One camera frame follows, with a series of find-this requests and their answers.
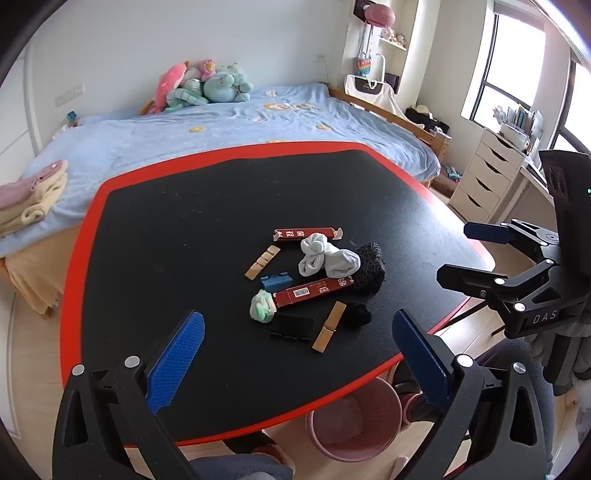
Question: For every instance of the row of books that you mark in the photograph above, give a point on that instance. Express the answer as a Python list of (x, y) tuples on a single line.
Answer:
[(526, 121)]

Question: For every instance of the blue plastic clip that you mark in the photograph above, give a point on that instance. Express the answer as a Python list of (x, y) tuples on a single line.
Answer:
[(276, 281)]

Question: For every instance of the pink plastic waste bin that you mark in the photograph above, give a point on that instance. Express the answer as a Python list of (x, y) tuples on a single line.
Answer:
[(355, 424)]

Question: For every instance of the wooden clothespin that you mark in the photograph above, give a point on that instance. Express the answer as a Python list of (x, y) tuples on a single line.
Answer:
[(262, 263), (328, 327)]

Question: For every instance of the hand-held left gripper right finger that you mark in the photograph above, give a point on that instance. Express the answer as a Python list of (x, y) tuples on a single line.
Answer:
[(420, 360)]

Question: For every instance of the folded yellow towel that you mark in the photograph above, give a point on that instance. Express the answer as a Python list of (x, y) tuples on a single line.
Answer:
[(32, 210)]

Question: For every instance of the pink slipper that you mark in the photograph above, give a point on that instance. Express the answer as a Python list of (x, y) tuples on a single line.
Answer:
[(411, 408)]

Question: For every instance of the black binder clip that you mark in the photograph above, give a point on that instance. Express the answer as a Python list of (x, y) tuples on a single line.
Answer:
[(292, 326)]

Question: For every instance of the rainbow heart bag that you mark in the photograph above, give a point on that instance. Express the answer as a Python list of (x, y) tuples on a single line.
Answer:
[(363, 66)]

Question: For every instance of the green white tissue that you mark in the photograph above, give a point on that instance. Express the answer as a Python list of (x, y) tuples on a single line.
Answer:
[(262, 308)]

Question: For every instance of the folded pink towel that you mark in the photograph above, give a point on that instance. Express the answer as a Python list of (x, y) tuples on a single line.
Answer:
[(27, 187)]

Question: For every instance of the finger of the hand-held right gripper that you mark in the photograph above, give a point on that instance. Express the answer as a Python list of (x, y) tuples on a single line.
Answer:
[(487, 231), (466, 277)]

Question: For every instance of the white drawer cabinet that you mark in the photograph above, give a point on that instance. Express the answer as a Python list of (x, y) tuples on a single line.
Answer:
[(485, 180)]

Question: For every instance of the black bag with hat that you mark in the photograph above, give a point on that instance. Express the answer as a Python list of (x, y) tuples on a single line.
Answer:
[(427, 120)]

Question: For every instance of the pink plush on shelf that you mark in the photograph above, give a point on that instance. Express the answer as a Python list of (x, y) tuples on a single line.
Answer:
[(379, 14)]

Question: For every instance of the person's left leg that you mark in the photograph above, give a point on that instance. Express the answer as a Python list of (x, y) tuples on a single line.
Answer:
[(240, 468)]

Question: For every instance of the black mesh sock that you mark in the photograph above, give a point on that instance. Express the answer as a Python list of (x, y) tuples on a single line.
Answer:
[(371, 272)]

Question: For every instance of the pink plush toy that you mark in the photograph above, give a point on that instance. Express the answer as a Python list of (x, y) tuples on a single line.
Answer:
[(168, 85)]

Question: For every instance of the white sock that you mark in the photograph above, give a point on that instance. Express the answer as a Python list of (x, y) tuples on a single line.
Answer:
[(323, 258)]

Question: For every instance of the long red cardboard box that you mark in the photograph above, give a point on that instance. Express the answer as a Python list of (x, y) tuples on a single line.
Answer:
[(307, 233)]

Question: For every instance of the small pink flower doll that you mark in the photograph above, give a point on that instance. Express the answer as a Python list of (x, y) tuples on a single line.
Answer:
[(207, 68)]

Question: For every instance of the white chair with bag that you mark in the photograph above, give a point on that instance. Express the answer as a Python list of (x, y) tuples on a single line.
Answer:
[(371, 92)]

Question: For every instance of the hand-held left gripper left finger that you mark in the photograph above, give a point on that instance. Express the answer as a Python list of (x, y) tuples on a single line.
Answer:
[(178, 360)]

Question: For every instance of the small black fuzzy ball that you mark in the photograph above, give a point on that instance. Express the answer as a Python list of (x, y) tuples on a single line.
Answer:
[(356, 315)]

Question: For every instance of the small blue toy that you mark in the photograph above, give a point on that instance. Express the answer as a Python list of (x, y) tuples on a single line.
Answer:
[(72, 118)]

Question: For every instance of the window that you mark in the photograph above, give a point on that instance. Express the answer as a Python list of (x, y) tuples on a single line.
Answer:
[(508, 60)]

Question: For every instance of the white wall socket panel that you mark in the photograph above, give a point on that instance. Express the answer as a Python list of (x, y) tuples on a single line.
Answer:
[(69, 94)]

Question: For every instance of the teal elephant plush toy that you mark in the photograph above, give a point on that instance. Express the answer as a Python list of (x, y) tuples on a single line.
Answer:
[(226, 85)]

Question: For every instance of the green striped plush toy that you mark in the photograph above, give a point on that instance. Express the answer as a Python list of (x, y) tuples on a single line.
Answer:
[(187, 94)]

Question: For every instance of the short red cardboard box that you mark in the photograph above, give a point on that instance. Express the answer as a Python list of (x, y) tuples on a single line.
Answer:
[(309, 291)]

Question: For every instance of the bed with light blue blanket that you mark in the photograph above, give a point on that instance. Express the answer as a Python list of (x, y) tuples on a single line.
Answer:
[(184, 138)]

